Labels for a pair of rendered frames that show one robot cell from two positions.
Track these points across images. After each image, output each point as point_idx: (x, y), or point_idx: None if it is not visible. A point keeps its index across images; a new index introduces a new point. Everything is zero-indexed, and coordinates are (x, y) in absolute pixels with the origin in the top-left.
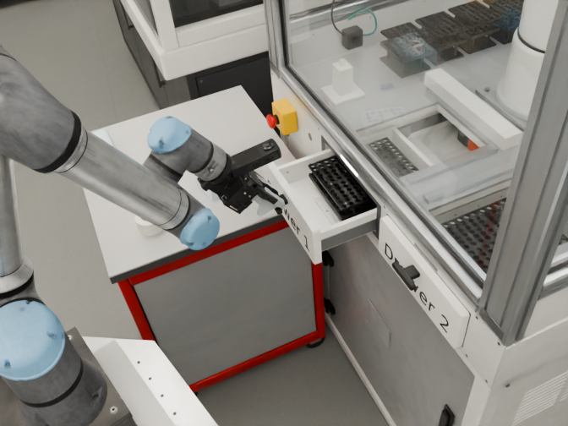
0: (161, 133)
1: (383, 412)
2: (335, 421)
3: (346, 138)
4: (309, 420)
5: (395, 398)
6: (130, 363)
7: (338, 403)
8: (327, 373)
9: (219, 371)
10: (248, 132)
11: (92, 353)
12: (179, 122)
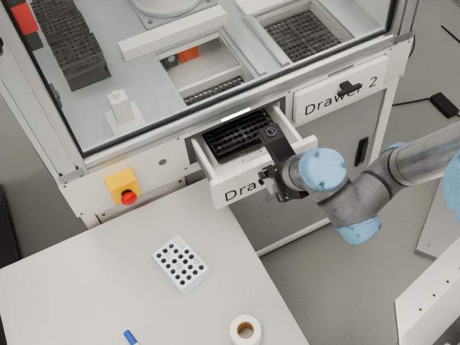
0: (334, 163)
1: (296, 236)
2: (296, 279)
3: (220, 102)
4: (297, 300)
5: (307, 209)
6: (422, 316)
7: (280, 277)
8: None
9: None
10: (94, 252)
11: (456, 318)
12: (319, 148)
